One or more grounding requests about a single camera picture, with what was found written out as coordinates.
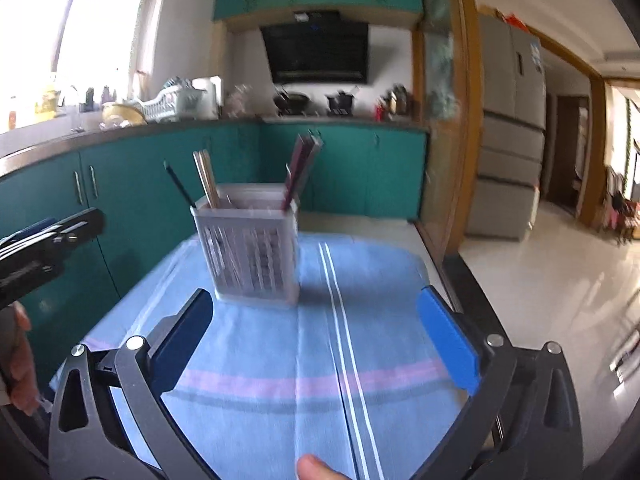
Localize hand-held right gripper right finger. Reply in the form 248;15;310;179
416;285;586;480

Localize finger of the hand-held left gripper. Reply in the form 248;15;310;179
0;207;107;281
0;217;58;252

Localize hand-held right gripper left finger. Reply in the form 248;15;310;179
47;288;216;480

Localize white plastic utensil basket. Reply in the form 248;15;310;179
192;183;302;309

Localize black chopstick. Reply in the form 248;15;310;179
163;160;199;209

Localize beige chopstick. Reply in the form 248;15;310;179
193;150;215;209

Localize person's left hand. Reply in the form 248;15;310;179
0;302;42;414

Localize person's right hand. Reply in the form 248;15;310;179
296;454;359;480

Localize blue striped cloth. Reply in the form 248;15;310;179
50;232;493;480

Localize yellow basin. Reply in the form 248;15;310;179
101;101;147;128

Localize yellow bottle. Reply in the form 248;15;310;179
35;87;63;120

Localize white dish rack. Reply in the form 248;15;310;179
137;77;202;124

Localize white kettle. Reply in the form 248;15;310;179
192;75;224;120

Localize green lower kitchen cabinets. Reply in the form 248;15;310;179
0;124;431;391

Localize kitchen window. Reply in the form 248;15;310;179
0;0;152;133

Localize colourful hanging clothes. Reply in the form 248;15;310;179
602;165;640;247

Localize silver refrigerator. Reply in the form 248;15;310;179
466;12;549;242

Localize condiment bottles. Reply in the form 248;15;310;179
375;84;414;121

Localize black wok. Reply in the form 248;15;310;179
272;87;312;114

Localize glass sliding door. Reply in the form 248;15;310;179
412;0;482;263

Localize black cooking pot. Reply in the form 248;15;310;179
326;86;360;115

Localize black range hood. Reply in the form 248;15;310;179
260;10;371;86

